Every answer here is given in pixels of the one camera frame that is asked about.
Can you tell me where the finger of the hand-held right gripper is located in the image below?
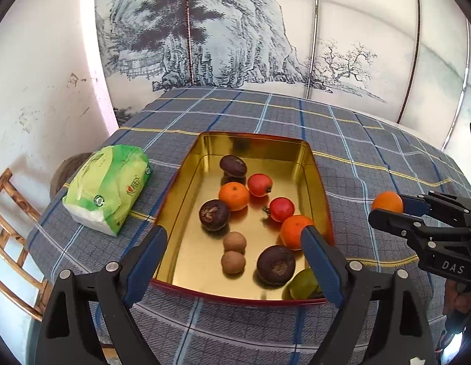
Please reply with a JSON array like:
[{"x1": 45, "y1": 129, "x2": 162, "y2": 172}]
[
  {"x1": 368, "y1": 208, "x2": 471, "y2": 244},
  {"x1": 400, "y1": 193, "x2": 471, "y2": 218}
]

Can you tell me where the blue grey plaid tablecloth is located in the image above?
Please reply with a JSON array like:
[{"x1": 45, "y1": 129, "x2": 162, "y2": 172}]
[{"x1": 26, "y1": 87, "x2": 471, "y2": 365}]

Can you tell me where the dark brown passion fruit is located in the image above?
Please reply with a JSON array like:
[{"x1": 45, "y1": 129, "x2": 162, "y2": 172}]
[
  {"x1": 220, "y1": 155, "x2": 248, "y2": 178},
  {"x1": 257, "y1": 245, "x2": 296, "y2": 287}
]

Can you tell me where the green round fruit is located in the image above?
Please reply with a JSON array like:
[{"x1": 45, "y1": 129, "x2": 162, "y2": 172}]
[{"x1": 289, "y1": 268, "x2": 323, "y2": 300}]

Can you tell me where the brown kiwi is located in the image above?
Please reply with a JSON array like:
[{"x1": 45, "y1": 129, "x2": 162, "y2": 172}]
[
  {"x1": 223, "y1": 232, "x2": 247, "y2": 255},
  {"x1": 221, "y1": 250, "x2": 245, "y2": 275}
]

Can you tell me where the wooden chair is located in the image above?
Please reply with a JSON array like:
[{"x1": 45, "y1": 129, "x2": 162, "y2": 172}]
[{"x1": 0, "y1": 167, "x2": 55, "y2": 322}]

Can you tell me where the red round fruit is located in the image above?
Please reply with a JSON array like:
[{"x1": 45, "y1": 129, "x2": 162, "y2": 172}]
[
  {"x1": 263, "y1": 197, "x2": 296, "y2": 223},
  {"x1": 247, "y1": 174, "x2": 274, "y2": 198}
]

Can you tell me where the dark round stool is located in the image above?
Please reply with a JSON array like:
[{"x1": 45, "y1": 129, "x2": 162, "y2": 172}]
[{"x1": 49, "y1": 153, "x2": 95, "y2": 200}]

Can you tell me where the small orange tangerine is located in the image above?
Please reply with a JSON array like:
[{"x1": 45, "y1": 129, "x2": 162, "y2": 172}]
[{"x1": 219, "y1": 182, "x2": 250, "y2": 212}]

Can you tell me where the smooth light orange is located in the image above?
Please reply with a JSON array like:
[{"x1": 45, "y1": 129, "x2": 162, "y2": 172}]
[{"x1": 371, "y1": 191, "x2": 404, "y2": 214}]

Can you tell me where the person's right hand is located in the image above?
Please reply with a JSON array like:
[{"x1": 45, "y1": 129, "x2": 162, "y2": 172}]
[{"x1": 442, "y1": 281, "x2": 471, "y2": 318}]

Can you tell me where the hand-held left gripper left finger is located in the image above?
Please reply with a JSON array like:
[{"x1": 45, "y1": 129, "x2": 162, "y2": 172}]
[{"x1": 35, "y1": 225, "x2": 168, "y2": 365}]

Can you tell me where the dark passion fruit tan patch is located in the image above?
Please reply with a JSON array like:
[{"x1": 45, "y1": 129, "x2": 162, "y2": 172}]
[{"x1": 199, "y1": 200, "x2": 231, "y2": 232}]

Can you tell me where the landscape painted screen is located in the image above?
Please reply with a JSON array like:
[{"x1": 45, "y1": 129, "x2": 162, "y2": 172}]
[{"x1": 94, "y1": 0, "x2": 471, "y2": 153}]

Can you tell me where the red and gold tin box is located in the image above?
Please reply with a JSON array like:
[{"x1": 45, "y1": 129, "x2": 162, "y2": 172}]
[{"x1": 150, "y1": 131, "x2": 335, "y2": 307}]

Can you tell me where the green tissue pack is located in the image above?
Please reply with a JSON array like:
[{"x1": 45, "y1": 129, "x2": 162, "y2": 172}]
[{"x1": 62, "y1": 144, "x2": 151, "y2": 237}]

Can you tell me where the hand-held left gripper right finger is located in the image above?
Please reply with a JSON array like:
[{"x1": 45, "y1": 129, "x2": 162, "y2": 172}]
[{"x1": 301, "y1": 226, "x2": 437, "y2": 365}]

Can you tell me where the deep orange rough tangerine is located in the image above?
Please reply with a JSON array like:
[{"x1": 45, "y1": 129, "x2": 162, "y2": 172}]
[{"x1": 280, "y1": 215, "x2": 316, "y2": 252}]

